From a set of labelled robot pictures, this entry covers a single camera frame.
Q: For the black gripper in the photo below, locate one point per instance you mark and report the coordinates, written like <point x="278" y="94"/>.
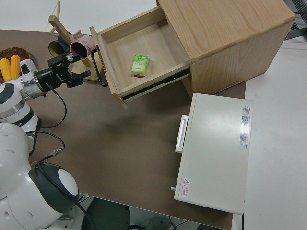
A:
<point x="56" y="76"/>

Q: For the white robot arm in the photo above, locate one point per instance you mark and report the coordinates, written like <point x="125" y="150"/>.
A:
<point x="14" y="148"/>

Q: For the pink mug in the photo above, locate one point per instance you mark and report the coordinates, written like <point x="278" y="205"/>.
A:
<point x="84" y="44"/>

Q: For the dark teal mug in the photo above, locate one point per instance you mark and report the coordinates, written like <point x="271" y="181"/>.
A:
<point x="55" y="48"/>

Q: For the wooden mug rack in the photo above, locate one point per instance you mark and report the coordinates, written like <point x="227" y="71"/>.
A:
<point x="60" y="27"/>

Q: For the brown wicker basket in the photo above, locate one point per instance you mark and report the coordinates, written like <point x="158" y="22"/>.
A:
<point x="24" y="54"/>

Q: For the green tissue pack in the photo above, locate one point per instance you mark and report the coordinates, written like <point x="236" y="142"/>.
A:
<point x="140" y="63"/>

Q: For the yellow corn cob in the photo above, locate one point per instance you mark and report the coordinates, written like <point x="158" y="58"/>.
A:
<point x="15" y="64"/>
<point x="4" y="69"/>

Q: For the brown table mat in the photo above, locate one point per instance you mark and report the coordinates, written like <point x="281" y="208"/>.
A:
<point x="132" y="131"/>

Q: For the light wooden cabinet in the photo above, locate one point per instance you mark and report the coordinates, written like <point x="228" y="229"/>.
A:
<point x="227" y="36"/>

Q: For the white toaster oven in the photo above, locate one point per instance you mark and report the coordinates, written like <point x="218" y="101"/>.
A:
<point x="216" y="148"/>

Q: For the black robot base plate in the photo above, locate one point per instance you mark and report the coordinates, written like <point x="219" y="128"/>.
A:
<point x="108" y="215"/>

